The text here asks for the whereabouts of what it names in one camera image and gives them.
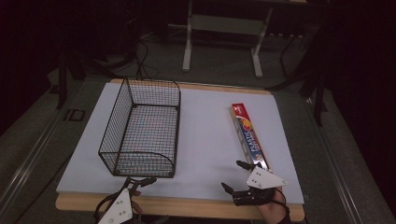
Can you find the black metal stand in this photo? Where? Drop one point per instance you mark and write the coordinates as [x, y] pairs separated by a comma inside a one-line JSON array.
[[317, 99]]

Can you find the person's right hand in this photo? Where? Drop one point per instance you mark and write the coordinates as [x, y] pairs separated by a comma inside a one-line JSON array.
[[272, 211]]

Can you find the white metal stand frame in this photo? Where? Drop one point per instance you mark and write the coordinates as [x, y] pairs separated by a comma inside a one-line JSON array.
[[186, 53]]

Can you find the metal floor rail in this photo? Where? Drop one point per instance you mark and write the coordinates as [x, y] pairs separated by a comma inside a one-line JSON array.
[[28, 168], [336, 168]]

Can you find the person's left hand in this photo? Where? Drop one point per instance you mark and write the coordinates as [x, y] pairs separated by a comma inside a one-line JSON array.
[[137, 207]]

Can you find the white table mat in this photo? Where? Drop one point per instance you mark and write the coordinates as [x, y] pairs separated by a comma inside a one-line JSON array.
[[205, 140]]

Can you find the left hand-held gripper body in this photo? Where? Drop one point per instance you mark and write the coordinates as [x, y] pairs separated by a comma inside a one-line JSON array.
[[120, 208]]

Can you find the black floor bracket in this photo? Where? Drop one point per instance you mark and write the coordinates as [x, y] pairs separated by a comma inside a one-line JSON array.
[[74, 115]]

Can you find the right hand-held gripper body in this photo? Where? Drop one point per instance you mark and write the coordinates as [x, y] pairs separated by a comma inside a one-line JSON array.
[[263, 179]]

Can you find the long plastic wrap box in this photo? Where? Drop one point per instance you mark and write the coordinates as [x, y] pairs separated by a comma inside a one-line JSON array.
[[249, 133]]

